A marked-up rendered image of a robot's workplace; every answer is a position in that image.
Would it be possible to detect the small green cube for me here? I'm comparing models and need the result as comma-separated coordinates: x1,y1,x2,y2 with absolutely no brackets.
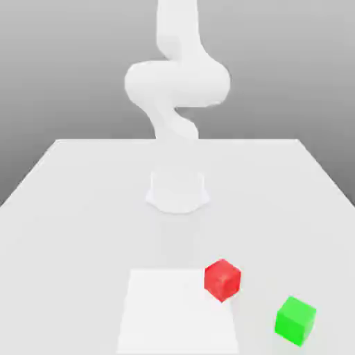
274,295,318,348

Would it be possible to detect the small red cube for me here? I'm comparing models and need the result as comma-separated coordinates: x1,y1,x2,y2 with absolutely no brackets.
203,258,242,304

